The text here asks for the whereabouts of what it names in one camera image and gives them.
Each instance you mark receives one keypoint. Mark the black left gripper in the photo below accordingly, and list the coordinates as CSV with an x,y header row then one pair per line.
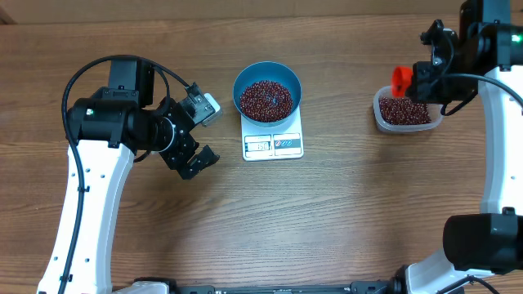
x,y
201,162

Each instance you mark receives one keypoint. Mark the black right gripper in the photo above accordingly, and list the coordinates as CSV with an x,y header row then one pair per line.
x,y
421,92

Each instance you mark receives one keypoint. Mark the red measuring scoop blue handle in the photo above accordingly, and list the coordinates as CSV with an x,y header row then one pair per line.
x,y
401,80

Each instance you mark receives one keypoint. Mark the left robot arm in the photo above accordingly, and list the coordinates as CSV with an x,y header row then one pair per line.
x,y
108,133

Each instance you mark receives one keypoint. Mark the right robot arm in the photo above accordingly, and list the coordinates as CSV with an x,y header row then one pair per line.
x,y
478,246

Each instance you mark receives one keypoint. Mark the white kitchen scale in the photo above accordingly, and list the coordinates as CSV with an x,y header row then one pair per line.
x,y
283,141

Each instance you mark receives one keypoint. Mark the beans in blue bowl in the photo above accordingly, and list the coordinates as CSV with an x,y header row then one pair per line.
x,y
266,102

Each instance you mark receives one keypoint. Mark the blue bowl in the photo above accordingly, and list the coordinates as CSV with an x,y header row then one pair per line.
x,y
272,71

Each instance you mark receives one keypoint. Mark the clear plastic container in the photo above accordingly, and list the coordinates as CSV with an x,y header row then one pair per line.
x,y
382,125

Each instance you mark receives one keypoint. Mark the red adzuki beans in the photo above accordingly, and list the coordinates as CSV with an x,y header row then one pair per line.
x,y
402,111

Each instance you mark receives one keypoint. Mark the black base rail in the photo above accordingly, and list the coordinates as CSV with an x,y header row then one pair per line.
x,y
169,286

